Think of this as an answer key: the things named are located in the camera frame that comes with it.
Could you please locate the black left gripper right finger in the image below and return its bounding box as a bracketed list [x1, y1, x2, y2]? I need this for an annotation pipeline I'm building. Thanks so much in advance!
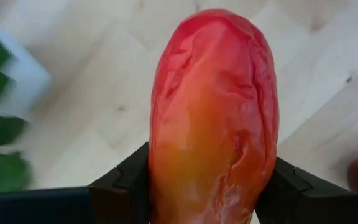
[255, 157, 351, 224]

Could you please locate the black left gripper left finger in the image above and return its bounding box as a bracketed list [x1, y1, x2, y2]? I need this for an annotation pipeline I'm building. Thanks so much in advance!
[88, 142, 152, 224]

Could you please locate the red orange mango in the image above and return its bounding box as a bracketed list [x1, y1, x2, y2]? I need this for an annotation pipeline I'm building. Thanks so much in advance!
[147, 8, 280, 224]

